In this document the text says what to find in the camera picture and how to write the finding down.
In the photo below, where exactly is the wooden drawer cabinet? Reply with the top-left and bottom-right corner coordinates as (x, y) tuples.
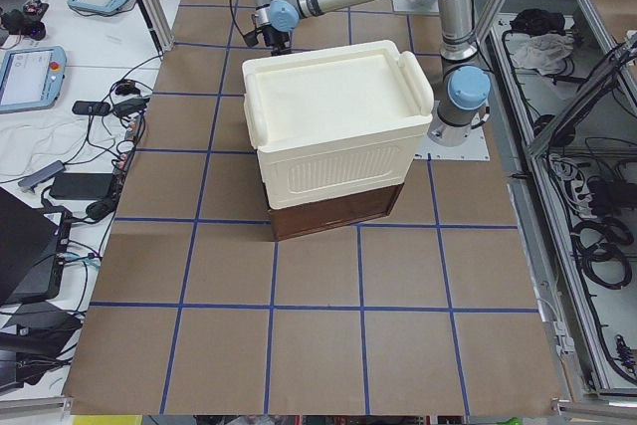
(267, 183), (404, 241)

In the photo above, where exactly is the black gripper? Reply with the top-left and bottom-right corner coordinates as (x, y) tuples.
(242, 24), (292, 55)

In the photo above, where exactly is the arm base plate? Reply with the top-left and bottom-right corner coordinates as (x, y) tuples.
(413, 127), (491, 161)
(392, 0), (439, 16)

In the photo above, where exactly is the blue teach pendant near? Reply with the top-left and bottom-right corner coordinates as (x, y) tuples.
(1, 46), (67, 113)

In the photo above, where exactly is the white crumpled cloth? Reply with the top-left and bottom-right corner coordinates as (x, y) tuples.
(512, 33), (575, 76)

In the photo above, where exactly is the cream plastic storage box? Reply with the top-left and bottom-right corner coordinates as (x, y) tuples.
(242, 40), (434, 210)

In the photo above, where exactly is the black power adapter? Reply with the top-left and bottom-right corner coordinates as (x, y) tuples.
(50, 172), (112, 200)

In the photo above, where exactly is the black laptop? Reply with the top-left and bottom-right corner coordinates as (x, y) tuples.
(1, 190), (71, 306)

